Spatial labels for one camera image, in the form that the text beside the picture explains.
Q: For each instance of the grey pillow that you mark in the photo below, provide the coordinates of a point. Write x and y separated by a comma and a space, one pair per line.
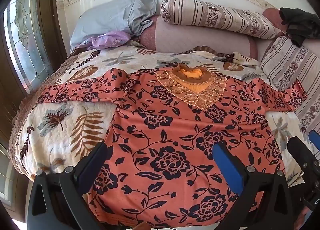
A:
110, 17

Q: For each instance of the purple printed cloth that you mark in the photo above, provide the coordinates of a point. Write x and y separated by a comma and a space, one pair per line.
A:
110, 39

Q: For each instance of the patterned glass window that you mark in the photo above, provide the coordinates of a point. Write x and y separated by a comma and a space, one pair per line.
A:
27, 37

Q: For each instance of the cream leaf-print blanket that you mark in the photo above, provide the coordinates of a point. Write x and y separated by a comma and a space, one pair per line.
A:
62, 120

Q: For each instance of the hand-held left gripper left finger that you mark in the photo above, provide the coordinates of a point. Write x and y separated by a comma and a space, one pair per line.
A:
93, 162

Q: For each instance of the striped floral bolster pillow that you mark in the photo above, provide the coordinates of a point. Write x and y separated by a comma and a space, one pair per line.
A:
220, 16

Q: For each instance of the orange floral shirt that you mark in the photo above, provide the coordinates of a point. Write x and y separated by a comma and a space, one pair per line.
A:
162, 132

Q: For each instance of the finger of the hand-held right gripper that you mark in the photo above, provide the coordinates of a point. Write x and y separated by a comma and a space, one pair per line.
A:
314, 138
298, 150

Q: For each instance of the black cloth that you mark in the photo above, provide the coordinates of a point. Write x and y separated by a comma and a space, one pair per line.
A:
298, 24

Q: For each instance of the striped floral cushion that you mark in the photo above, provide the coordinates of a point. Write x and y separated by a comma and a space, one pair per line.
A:
287, 65

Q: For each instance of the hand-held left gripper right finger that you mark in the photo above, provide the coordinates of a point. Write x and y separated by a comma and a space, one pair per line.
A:
228, 167

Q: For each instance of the dark wooden window frame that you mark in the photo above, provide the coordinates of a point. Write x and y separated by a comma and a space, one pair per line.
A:
48, 7

